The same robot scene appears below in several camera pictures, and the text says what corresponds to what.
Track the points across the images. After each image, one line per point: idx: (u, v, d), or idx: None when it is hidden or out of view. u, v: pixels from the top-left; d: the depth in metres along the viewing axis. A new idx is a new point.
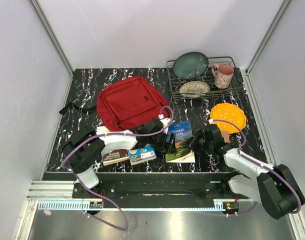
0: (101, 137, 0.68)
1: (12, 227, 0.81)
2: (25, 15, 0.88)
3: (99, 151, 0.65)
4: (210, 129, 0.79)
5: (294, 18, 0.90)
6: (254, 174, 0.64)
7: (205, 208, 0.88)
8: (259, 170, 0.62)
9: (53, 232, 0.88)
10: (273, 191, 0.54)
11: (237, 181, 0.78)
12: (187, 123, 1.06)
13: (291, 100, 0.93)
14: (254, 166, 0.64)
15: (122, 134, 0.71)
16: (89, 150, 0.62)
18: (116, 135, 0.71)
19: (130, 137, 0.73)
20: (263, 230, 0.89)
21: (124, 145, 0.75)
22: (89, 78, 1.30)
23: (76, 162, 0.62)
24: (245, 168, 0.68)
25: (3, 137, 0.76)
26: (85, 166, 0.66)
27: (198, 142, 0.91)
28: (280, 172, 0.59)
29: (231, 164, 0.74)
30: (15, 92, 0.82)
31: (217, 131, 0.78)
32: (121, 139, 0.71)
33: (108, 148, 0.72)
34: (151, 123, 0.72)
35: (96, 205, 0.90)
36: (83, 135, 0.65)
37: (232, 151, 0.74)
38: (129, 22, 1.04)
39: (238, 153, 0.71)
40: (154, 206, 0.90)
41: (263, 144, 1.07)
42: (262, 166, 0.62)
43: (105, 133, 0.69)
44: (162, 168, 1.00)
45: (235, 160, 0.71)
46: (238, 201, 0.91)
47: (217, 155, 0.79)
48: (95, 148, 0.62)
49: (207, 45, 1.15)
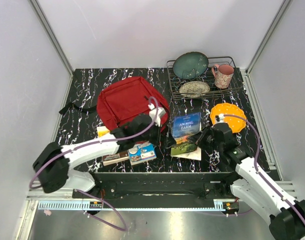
0: (67, 154, 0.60)
1: (12, 227, 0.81)
2: (25, 15, 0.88)
3: (66, 170, 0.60)
4: (220, 129, 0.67)
5: (293, 19, 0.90)
6: (271, 203, 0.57)
7: (205, 208, 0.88)
8: (280, 204, 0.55)
9: (54, 232, 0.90)
10: (290, 229, 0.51)
11: (240, 188, 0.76)
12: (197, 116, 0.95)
13: (292, 100, 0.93)
14: (275, 196, 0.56)
15: (97, 142, 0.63)
16: (53, 172, 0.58)
18: (88, 146, 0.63)
19: (108, 144, 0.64)
20: (263, 230, 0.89)
21: (104, 152, 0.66)
22: (89, 78, 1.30)
23: (43, 185, 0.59)
24: (261, 190, 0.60)
25: (3, 137, 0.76)
26: (57, 184, 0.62)
27: (206, 139, 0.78)
28: (301, 209, 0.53)
29: (241, 174, 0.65)
30: (15, 92, 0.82)
31: (228, 131, 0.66)
32: (96, 149, 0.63)
33: (85, 160, 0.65)
34: (136, 121, 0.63)
35: (96, 205, 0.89)
36: (47, 155, 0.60)
37: (248, 163, 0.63)
38: (129, 22, 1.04)
39: (256, 170, 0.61)
40: (155, 206, 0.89)
41: (263, 144, 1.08)
42: (284, 199, 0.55)
43: (71, 149, 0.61)
44: (162, 168, 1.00)
45: (250, 176, 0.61)
46: (238, 201, 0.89)
47: (227, 158, 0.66)
48: (58, 170, 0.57)
49: (207, 45, 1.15)
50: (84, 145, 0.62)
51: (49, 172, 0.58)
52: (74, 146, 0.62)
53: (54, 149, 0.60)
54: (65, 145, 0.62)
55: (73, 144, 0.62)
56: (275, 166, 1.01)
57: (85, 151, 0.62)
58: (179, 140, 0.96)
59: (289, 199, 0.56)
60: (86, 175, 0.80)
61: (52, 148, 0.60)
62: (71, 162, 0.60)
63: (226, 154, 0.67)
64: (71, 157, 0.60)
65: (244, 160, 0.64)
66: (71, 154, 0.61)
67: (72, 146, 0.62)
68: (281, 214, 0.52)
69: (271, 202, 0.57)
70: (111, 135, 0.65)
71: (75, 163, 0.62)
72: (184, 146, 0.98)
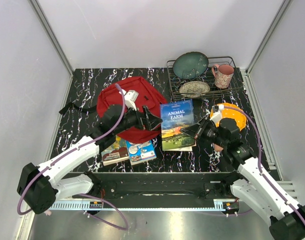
0: (46, 172, 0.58)
1: (12, 227, 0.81)
2: (25, 15, 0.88)
3: (51, 187, 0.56)
4: (227, 128, 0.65)
5: (293, 19, 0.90)
6: (274, 206, 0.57)
7: (205, 208, 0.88)
8: (283, 208, 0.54)
9: (54, 232, 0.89)
10: (292, 233, 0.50)
11: (240, 189, 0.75)
12: (187, 106, 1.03)
13: (291, 100, 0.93)
14: (278, 199, 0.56)
15: (75, 149, 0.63)
16: (36, 194, 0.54)
18: (67, 156, 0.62)
19: (87, 148, 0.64)
20: (263, 230, 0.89)
21: (86, 157, 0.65)
22: (89, 78, 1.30)
23: (32, 208, 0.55)
24: (263, 192, 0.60)
25: (3, 137, 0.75)
26: (47, 203, 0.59)
27: (206, 135, 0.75)
28: (304, 213, 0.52)
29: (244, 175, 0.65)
30: (15, 92, 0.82)
31: (235, 130, 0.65)
32: (75, 156, 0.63)
33: (70, 171, 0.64)
34: (106, 116, 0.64)
35: (96, 205, 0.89)
36: (26, 178, 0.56)
37: (252, 164, 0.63)
38: (129, 22, 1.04)
39: (260, 171, 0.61)
40: (155, 206, 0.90)
41: (263, 144, 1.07)
42: (287, 203, 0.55)
43: (49, 165, 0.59)
44: (162, 168, 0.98)
45: (253, 177, 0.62)
46: (238, 201, 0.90)
47: (230, 157, 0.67)
48: (40, 190, 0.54)
49: (207, 45, 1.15)
50: (61, 157, 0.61)
51: (32, 195, 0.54)
52: (51, 162, 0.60)
53: (31, 171, 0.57)
54: (42, 163, 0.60)
55: (50, 160, 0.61)
56: (275, 166, 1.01)
57: (64, 162, 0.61)
58: (170, 132, 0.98)
59: (293, 203, 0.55)
60: (81, 180, 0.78)
61: (28, 170, 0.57)
62: (53, 178, 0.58)
63: (229, 153, 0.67)
64: (51, 173, 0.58)
65: (248, 160, 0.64)
66: (50, 170, 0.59)
67: (48, 163, 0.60)
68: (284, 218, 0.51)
69: (274, 205, 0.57)
70: (88, 137, 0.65)
71: (57, 177, 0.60)
72: (178, 140, 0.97)
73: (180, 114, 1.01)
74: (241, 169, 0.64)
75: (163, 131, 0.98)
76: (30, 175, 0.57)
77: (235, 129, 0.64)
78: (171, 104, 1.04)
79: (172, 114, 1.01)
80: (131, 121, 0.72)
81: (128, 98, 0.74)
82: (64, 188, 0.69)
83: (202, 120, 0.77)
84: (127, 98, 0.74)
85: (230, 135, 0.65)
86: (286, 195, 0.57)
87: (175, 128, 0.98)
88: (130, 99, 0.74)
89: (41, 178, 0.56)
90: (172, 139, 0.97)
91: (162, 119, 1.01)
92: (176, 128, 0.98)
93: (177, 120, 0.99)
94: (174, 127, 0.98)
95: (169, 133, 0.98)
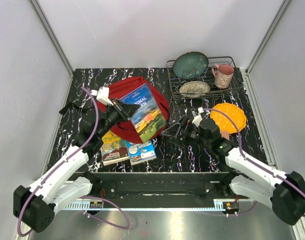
0: (38, 191, 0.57)
1: (12, 228, 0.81)
2: (25, 14, 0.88)
3: (46, 204, 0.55)
4: (207, 128, 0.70)
5: (294, 19, 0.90)
6: (265, 183, 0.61)
7: (205, 208, 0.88)
8: (273, 180, 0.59)
9: (54, 232, 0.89)
10: (289, 202, 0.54)
11: (239, 184, 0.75)
12: (145, 90, 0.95)
13: (292, 100, 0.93)
14: (266, 175, 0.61)
15: (63, 162, 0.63)
16: (33, 213, 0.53)
18: (56, 171, 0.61)
19: (75, 157, 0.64)
20: (263, 230, 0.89)
21: (77, 167, 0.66)
22: (89, 78, 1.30)
23: (33, 227, 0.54)
24: (253, 174, 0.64)
25: (4, 138, 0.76)
26: (47, 221, 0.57)
27: (190, 137, 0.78)
28: (294, 181, 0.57)
29: (232, 166, 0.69)
30: (15, 91, 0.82)
31: (216, 129, 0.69)
32: (65, 169, 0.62)
33: (62, 184, 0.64)
34: (86, 123, 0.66)
35: (96, 205, 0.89)
36: (20, 201, 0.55)
37: (235, 154, 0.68)
38: (129, 22, 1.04)
39: (243, 156, 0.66)
40: (155, 206, 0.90)
41: (263, 144, 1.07)
42: (275, 175, 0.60)
43: (39, 184, 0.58)
44: (162, 168, 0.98)
45: (239, 164, 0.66)
46: (238, 201, 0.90)
47: (215, 154, 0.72)
48: (36, 210, 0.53)
49: (207, 45, 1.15)
50: (51, 172, 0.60)
51: (30, 215, 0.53)
52: (41, 180, 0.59)
53: (23, 193, 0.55)
54: (32, 184, 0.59)
55: (40, 179, 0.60)
56: (275, 166, 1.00)
57: (55, 177, 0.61)
58: (142, 123, 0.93)
59: (280, 174, 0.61)
60: (79, 183, 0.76)
61: (19, 193, 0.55)
62: (47, 196, 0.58)
63: (215, 151, 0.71)
64: (43, 191, 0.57)
65: (231, 152, 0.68)
66: (42, 189, 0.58)
67: (39, 182, 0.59)
68: (277, 190, 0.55)
69: (265, 182, 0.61)
70: (74, 146, 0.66)
71: (52, 193, 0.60)
72: (153, 126, 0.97)
73: (143, 102, 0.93)
74: (228, 162, 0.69)
75: (136, 126, 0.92)
76: (22, 198, 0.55)
77: (216, 128, 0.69)
78: (130, 94, 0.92)
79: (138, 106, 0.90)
80: (112, 118, 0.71)
81: (100, 97, 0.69)
82: (63, 197, 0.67)
83: (183, 120, 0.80)
84: (99, 97, 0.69)
85: (212, 135, 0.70)
86: (272, 169, 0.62)
87: (145, 117, 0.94)
88: (103, 96, 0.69)
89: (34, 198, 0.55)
90: (148, 129, 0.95)
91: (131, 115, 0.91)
92: (148, 116, 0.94)
93: (143, 109, 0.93)
94: (144, 117, 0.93)
95: (142, 125, 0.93)
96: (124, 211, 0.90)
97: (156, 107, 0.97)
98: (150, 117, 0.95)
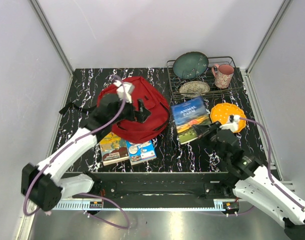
0: (47, 170, 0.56)
1: (13, 227, 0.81)
2: (25, 14, 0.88)
3: (54, 184, 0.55)
4: (226, 140, 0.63)
5: (294, 19, 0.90)
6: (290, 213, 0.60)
7: (205, 208, 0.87)
8: (303, 216, 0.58)
9: (54, 232, 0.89)
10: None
11: (244, 192, 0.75)
12: (197, 101, 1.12)
13: (292, 99, 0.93)
14: (294, 206, 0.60)
15: (72, 143, 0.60)
16: (41, 192, 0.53)
18: (65, 152, 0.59)
19: (84, 139, 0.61)
20: (263, 230, 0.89)
21: (85, 150, 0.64)
22: (89, 78, 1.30)
23: (40, 206, 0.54)
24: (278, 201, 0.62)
25: (3, 138, 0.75)
26: (54, 200, 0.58)
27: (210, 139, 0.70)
28: None
29: (253, 184, 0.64)
30: (15, 91, 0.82)
31: (235, 142, 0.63)
32: (73, 150, 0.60)
33: (70, 165, 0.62)
34: (103, 104, 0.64)
35: (96, 205, 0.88)
36: (28, 179, 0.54)
37: (262, 174, 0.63)
38: (129, 22, 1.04)
39: (272, 182, 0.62)
40: (155, 206, 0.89)
41: (263, 144, 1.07)
42: None
43: (48, 163, 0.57)
44: (162, 168, 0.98)
45: (265, 188, 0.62)
46: (238, 201, 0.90)
47: (236, 169, 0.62)
48: (44, 188, 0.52)
49: (207, 45, 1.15)
50: (60, 152, 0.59)
51: (37, 194, 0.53)
52: (50, 159, 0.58)
53: (31, 171, 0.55)
54: (41, 163, 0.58)
55: (48, 158, 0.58)
56: (275, 166, 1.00)
57: (63, 157, 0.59)
58: (185, 126, 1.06)
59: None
60: (82, 178, 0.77)
61: (27, 171, 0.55)
62: (55, 175, 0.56)
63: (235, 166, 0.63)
64: (52, 170, 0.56)
65: (258, 171, 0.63)
66: (51, 167, 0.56)
67: (48, 160, 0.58)
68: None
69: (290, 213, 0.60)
70: (84, 129, 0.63)
71: (60, 173, 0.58)
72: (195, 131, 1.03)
73: (191, 110, 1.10)
74: (252, 175, 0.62)
75: (178, 127, 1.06)
76: (30, 176, 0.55)
77: (235, 141, 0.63)
78: (181, 105, 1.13)
79: (185, 112, 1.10)
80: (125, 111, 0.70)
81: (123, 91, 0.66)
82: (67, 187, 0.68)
83: (214, 124, 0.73)
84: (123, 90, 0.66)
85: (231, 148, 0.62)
86: (299, 200, 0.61)
87: (189, 122, 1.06)
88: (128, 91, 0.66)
89: (42, 176, 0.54)
90: (189, 131, 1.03)
91: (176, 118, 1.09)
92: (194, 120, 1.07)
93: (190, 115, 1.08)
94: (189, 121, 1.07)
95: (184, 128, 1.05)
96: (124, 212, 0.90)
97: (204, 114, 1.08)
98: (196, 121, 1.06)
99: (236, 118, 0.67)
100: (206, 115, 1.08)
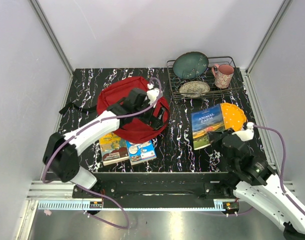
0: (72, 141, 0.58)
1: (12, 227, 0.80)
2: (25, 14, 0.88)
3: (76, 155, 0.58)
4: (233, 145, 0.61)
5: (294, 19, 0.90)
6: (297, 222, 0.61)
7: (205, 208, 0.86)
8: None
9: (54, 232, 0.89)
10: None
11: (246, 194, 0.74)
12: (217, 108, 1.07)
13: (292, 99, 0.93)
14: (302, 217, 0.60)
15: (97, 121, 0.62)
16: (64, 161, 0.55)
18: (90, 128, 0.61)
19: (109, 121, 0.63)
20: (262, 230, 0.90)
21: (107, 132, 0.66)
22: (89, 78, 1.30)
23: (60, 175, 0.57)
24: (285, 210, 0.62)
25: (3, 139, 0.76)
26: (71, 172, 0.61)
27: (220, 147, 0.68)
28: None
29: (262, 190, 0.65)
30: (15, 91, 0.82)
31: (242, 147, 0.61)
32: (98, 128, 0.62)
33: (93, 142, 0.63)
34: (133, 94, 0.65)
35: (96, 205, 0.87)
36: (53, 146, 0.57)
37: (274, 183, 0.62)
38: (129, 22, 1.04)
39: (283, 192, 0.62)
40: (154, 206, 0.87)
41: (263, 144, 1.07)
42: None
43: (74, 135, 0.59)
44: (162, 168, 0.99)
45: (276, 197, 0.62)
46: (238, 201, 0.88)
47: (248, 176, 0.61)
48: (68, 157, 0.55)
49: (207, 45, 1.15)
50: (85, 128, 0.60)
51: (59, 163, 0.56)
52: (76, 132, 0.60)
53: (58, 139, 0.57)
54: (67, 134, 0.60)
55: (75, 130, 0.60)
56: (275, 166, 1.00)
57: (88, 133, 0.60)
58: (201, 132, 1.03)
59: None
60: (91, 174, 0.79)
61: (54, 138, 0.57)
62: (79, 147, 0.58)
63: (245, 172, 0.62)
64: (77, 143, 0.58)
65: (270, 179, 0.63)
66: (76, 139, 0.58)
67: (73, 133, 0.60)
68: None
69: (297, 222, 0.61)
70: (109, 112, 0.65)
71: (83, 147, 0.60)
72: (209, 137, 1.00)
73: (209, 116, 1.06)
74: (264, 183, 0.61)
75: (194, 133, 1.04)
76: (56, 144, 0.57)
77: (242, 145, 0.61)
78: (200, 111, 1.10)
79: (202, 118, 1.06)
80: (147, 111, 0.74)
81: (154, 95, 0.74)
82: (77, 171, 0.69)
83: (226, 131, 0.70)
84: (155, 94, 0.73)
85: (238, 153, 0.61)
86: None
87: (205, 129, 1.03)
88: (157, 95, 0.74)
89: (67, 146, 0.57)
90: (204, 138, 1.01)
91: (193, 124, 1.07)
92: (210, 127, 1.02)
93: (207, 122, 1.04)
94: (205, 128, 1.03)
95: (200, 134, 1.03)
96: (125, 211, 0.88)
97: (221, 121, 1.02)
98: (212, 128, 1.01)
99: (249, 125, 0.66)
100: (222, 123, 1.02)
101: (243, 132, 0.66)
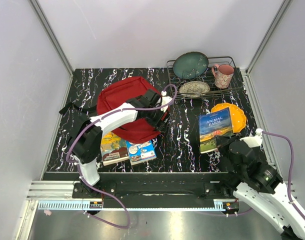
0: (98, 124, 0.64)
1: (12, 227, 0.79)
2: (25, 14, 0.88)
3: (99, 137, 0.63)
4: (240, 151, 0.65)
5: (294, 19, 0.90)
6: (299, 230, 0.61)
7: (205, 208, 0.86)
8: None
9: (54, 232, 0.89)
10: None
11: (246, 196, 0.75)
12: (225, 111, 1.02)
13: (292, 99, 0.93)
14: None
15: (119, 110, 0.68)
16: (88, 141, 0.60)
18: (113, 115, 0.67)
19: (129, 111, 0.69)
20: (262, 230, 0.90)
21: (126, 120, 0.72)
22: (89, 78, 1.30)
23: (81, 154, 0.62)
24: (288, 217, 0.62)
25: (3, 139, 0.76)
26: (91, 155, 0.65)
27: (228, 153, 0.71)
28: None
29: (269, 198, 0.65)
30: (15, 91, 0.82)
31: (249, 153, 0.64)
32: (119, 116, 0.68)
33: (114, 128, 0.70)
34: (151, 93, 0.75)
35: (96, 205, 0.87)
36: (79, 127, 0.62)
37: (281, 191, 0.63)
38: (128, 22, 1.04)
39: (290, 200, 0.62)
40: (155, 206, 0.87)
41: (263, 144, 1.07)
42: None
43: (99, 118, 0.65)
44: (162, 168, 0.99)
45: (282, 205, 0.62)
46: (238, 201, 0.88)
47: (255, 183, 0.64)
48: (93, 137, 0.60)
49: (207, 45, 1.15)
50: (109, 114, 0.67)
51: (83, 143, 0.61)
52: (102, 116, 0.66)
53: (85, 120, 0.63)
54: (93, 117, 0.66)
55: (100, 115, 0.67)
56: (275, 166, 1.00)
57: (111, 119, 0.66)
58: (208, 136, 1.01)
59: None
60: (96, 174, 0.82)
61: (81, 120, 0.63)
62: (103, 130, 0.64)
63: (253, 179, 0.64)
64: (102, 125, 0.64)
65: (278, 188, 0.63)
66: (101, 123, 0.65)
67: (99, 116, 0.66)
68: None
69: (299, 229, 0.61)
70: (128, 104, 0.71)
71: (106, 131, 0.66)
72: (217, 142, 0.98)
73: (217, 120, 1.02)
74: (272, 192, 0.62)
75: (201, 136, 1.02)
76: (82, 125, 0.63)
77: (249, 152, 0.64)
78: (209, 114, 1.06)
79: (210, 121, 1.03)
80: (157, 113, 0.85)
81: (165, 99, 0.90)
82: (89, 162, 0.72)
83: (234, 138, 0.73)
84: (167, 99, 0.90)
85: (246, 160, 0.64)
86: None
87: (213, 132, 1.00)
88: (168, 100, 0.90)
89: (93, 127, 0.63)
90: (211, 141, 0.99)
91: (201, 128, 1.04)
92: (217, 132, 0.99)
93: (214, 126, 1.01)
94: (212, 132, 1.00)
95: (206, 137, 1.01)
96: (128, 212, 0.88)
97: (228, 125, 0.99)
98: (220, 132, 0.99)
99: (258, 131, 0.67)
100: (230, 127, 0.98)
101: (253, 139, 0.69)
